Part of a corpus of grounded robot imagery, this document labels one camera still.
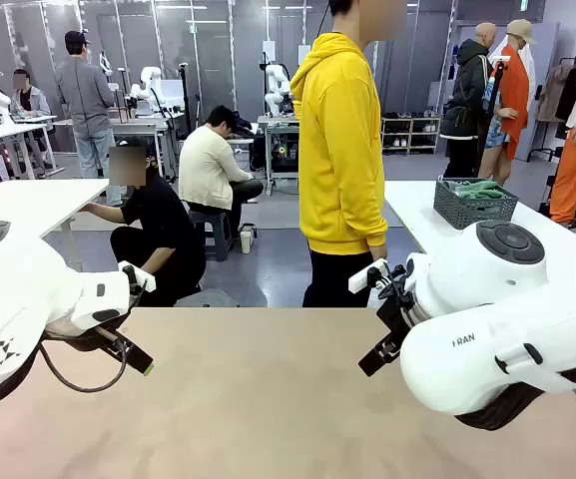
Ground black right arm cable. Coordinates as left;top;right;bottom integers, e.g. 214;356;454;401
454;361;576;431

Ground pale tumbler cup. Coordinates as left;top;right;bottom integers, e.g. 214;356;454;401
240;224;259;254

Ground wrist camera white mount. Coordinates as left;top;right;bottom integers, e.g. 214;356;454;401
117;259;158;295
347;257;411;300

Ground seated person grey jacket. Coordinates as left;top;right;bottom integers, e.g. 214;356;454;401
9;68;54;174

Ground clothes rack with coats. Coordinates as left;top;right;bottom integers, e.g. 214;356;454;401
536;55;576;151

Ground green terry towel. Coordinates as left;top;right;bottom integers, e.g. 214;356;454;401
441;179;511;202

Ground mannequin orange dress tan cap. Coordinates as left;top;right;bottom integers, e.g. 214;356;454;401
479;18;538;187

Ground crouching person black clothes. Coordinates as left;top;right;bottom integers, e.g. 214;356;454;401
85;145;208;308

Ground seated person cream sweater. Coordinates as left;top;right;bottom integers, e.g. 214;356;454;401
178;104;266;240

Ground dark grey plastic basket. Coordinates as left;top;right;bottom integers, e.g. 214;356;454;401
433;177;520;231

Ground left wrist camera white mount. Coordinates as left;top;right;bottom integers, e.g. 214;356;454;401
117;259;158;295

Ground shoe rack with shoes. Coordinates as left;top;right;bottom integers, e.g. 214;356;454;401
380;112;442;155

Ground person in yellow hoodie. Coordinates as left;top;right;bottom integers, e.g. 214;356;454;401
290;0;408;308

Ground mannequin in black jacket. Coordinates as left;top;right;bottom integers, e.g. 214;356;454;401
439;22;499;180

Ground grey stool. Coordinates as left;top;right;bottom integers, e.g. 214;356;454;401
189;209;234;262

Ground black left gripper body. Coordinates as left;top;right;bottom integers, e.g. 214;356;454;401
42;311;134;353

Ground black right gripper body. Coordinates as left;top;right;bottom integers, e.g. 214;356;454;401
376;293;419;346

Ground yellow-sleeved right forearm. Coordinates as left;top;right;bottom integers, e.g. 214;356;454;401
339;164;389;249

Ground man grey jacket black cap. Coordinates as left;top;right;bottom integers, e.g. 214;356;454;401
56;30;118;180

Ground metal workbench with computer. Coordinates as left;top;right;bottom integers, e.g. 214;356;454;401
257;115;301;197

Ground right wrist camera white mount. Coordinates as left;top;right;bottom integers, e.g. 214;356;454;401
347;257;411;300

